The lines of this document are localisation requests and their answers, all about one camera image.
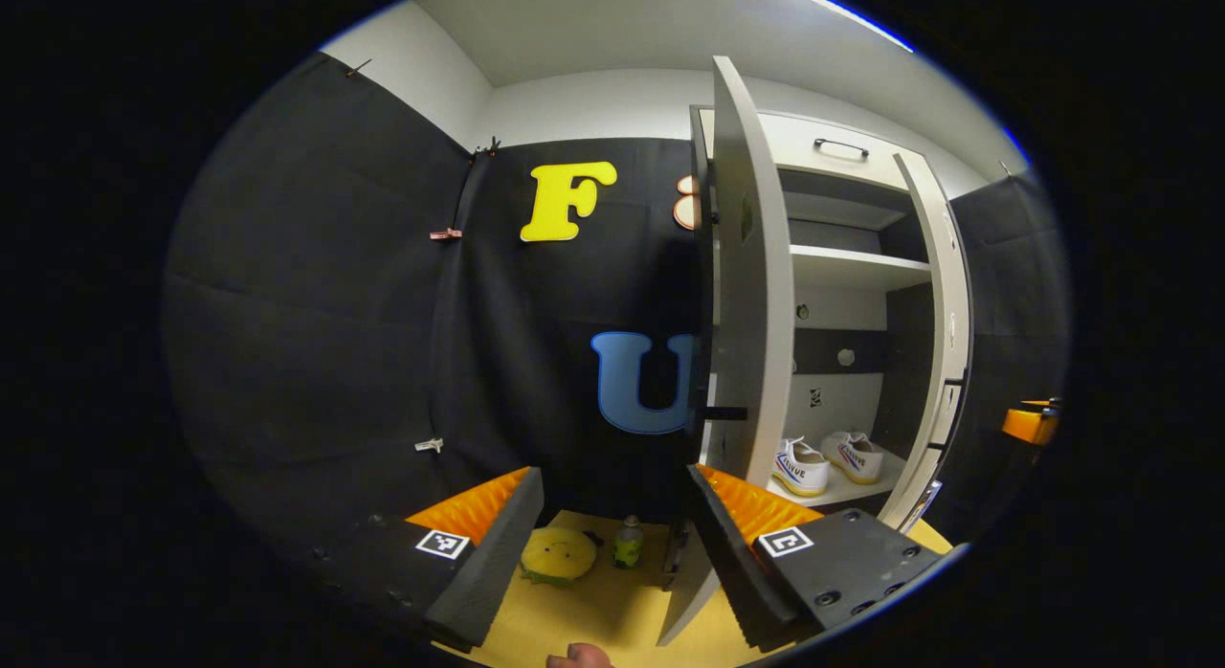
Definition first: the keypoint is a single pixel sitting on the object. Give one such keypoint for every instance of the white cloth clip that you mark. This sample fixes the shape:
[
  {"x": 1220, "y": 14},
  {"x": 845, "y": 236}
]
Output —
[{"x": 429, "y": 445}]

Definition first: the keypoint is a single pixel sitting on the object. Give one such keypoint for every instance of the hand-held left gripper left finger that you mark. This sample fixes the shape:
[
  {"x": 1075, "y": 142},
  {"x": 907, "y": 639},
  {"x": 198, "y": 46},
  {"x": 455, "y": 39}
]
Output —
[{"x": 498, "y": 544}]

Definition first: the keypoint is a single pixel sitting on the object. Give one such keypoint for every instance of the small green bottle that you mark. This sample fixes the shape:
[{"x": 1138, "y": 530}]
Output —
[{"x": 628, "y": 545}]

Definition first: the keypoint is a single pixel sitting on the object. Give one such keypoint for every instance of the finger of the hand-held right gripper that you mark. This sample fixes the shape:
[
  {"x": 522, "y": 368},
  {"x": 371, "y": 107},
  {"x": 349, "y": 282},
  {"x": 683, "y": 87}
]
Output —
[{"x": 1029, "y": 426}]

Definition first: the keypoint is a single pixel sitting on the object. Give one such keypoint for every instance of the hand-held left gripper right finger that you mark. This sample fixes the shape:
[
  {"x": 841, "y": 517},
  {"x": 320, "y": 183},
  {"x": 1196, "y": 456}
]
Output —
[{"x": 727, "y": 553}]

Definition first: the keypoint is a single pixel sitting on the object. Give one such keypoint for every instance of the white shoe cabinet door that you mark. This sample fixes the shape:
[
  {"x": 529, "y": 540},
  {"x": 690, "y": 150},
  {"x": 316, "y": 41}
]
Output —
[
  {"x": 756, "y": 314},
  {"x": 943, "y": 314}
]

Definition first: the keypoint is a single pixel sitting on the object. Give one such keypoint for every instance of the black backdrop cloth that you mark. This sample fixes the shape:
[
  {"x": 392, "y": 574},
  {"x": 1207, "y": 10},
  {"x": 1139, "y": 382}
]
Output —
[
  {"x": 1014, "y": 295},
  {"x": 335, "y": 314}
]

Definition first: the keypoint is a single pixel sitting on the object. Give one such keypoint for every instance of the white cabinet drawer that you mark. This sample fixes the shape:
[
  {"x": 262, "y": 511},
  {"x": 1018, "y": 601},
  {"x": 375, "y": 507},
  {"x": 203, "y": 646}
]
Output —
[{"x": 794, "y": 142}]

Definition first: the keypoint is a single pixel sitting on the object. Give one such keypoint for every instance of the white and grey shoe cabinet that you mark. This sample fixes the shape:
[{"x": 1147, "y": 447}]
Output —
[{"x": 842, "y": 266}]

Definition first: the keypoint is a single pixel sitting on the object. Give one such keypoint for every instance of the red cloth clip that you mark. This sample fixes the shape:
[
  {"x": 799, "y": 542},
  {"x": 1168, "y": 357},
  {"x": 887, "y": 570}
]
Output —
[{"x": 445, "y": 233}]

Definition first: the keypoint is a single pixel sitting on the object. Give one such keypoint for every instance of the black cloth clip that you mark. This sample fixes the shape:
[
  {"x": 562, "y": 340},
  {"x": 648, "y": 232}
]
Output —
[
  {"x": 488, "y": 148},
  {"x": 359, "y": 68}
]

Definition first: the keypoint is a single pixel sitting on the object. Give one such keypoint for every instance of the white canvas shoe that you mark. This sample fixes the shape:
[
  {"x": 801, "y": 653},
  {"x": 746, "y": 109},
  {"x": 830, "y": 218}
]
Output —
[
  {"x": 799, "y": 467},
  {"x": 859, "y": 457}
]

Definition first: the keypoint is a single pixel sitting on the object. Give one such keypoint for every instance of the yellow smiling plush toy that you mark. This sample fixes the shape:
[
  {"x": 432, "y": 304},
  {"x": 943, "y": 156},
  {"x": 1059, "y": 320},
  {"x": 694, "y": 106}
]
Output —
[{"x": 558, "y": 555}]

